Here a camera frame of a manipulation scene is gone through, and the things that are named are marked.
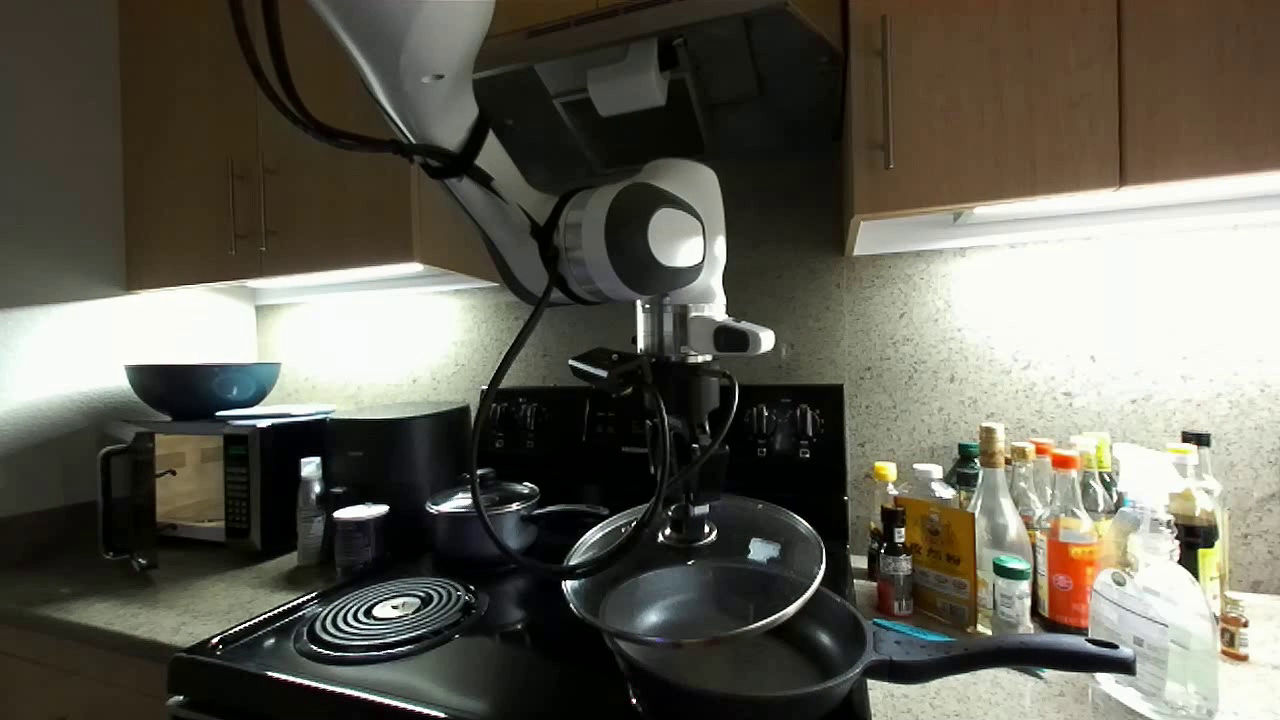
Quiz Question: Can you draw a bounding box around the small bottle with red label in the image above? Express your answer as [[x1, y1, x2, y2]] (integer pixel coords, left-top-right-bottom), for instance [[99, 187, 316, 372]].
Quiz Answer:
[[873, 509, 921, 621]]

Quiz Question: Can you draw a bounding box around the clear bottle with tan cap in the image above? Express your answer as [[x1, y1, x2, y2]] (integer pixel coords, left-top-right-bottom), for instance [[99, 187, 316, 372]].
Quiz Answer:
[[1005, 434, 1056, 534]]

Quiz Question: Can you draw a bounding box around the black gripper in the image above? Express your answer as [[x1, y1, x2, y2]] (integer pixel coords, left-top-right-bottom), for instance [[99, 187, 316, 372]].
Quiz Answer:
[[653, 361, 735, 534]]

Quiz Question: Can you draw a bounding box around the small brown bottle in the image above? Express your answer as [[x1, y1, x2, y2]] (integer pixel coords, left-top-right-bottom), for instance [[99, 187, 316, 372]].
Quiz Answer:
[[1217, 590, 1256, 667]]

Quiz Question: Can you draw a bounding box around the orange bottle with red cap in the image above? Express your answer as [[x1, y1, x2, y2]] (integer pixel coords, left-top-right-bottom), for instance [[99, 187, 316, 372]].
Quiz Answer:
[[1046, 446, 1105, 632]]

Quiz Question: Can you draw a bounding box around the yellow-green bottle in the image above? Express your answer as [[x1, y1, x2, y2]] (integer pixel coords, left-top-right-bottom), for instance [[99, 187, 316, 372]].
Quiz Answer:
[[1072, 428, 1123, 528]]

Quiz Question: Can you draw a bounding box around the toaster oven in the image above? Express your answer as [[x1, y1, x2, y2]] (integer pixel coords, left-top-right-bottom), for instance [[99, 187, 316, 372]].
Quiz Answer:
[[91, 407, 335, 571]]

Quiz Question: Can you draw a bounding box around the bottle with yellow label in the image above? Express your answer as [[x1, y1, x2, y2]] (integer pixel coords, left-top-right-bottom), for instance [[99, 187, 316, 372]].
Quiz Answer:
[[895, 458, 986, 632]]

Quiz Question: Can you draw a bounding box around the black frying pan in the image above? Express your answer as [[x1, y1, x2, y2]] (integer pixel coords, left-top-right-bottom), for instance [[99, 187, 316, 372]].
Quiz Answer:
[[603, 583, 1141, 720]]

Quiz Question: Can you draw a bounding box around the blue bowl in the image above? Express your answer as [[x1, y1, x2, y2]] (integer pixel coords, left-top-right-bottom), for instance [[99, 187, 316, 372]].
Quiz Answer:
[[125, 356, 283, 425]]

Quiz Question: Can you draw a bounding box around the bottle with green cap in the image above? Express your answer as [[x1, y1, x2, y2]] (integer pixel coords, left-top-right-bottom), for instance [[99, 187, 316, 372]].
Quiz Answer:
[[946, 440, 986, 503]]

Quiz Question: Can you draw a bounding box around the electric coil stove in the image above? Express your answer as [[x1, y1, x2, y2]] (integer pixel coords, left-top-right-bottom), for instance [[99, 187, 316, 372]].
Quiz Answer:
[[164, 380, 878, 720]]

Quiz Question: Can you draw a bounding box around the dark jar with white lid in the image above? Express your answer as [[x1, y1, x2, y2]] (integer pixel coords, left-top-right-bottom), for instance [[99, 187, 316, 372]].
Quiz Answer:
[[327, 500, 395, 583]]

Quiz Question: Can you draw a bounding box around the under-cabinet light strip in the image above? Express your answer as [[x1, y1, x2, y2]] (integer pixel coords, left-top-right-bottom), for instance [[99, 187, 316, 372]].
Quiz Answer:
[[236, 258, 499, 304], [854, 166, 1280, 258]]

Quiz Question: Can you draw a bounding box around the wide wooden wall cabinet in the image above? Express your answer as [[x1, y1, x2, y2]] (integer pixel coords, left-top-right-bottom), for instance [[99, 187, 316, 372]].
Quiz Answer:
[[840, 0, 1280, 222]]

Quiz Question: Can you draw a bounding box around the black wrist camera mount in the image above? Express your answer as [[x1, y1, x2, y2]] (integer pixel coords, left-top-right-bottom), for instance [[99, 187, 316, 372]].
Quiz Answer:
[[567, 344, 672, 391]]

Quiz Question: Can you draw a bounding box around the clear bottle with cork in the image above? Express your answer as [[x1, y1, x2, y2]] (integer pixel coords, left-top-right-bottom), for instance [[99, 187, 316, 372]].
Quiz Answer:
[[977, 421, 1038, 632]]

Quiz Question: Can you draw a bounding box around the small jar with green lid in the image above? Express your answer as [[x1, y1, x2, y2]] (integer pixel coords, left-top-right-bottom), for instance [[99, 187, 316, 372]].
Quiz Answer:
[[992, 553, 1041, 637]]

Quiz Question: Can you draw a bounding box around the teal utensil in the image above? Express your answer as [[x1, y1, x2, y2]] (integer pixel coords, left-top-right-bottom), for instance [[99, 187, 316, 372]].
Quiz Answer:
[[873, 616, 992, 663]]

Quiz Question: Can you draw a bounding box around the black countertop appliance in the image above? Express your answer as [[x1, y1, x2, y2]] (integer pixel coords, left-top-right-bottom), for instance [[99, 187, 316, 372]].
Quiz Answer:
[[296, 398, 477, 564]]

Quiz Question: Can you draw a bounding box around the black coil burner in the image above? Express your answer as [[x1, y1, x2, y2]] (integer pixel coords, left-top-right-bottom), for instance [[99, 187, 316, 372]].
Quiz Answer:
[[294, 571, 480, 667]]

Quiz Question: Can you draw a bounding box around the small dark saucepan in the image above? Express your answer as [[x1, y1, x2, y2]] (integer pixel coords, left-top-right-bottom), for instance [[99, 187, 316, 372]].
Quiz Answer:
[[422, 469, 611, 574]]

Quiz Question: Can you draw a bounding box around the dark bottle with yellow cap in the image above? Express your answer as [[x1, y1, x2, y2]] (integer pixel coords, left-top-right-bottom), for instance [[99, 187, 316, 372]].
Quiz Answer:
[[863, 454, 904, 583]]

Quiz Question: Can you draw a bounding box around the metal cabinet door handle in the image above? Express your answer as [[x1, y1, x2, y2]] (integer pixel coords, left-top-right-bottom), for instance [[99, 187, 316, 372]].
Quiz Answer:
[[868, 12, 895, 174]]

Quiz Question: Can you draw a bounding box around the glass lid with steel knob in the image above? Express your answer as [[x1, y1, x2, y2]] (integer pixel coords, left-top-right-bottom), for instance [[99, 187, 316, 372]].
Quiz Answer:
[[556, 490, 832, 653]]

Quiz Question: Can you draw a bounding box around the small saucepan lid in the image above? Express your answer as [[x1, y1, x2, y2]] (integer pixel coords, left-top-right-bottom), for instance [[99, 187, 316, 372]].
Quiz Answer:
[[423, 469, 545, 524]]

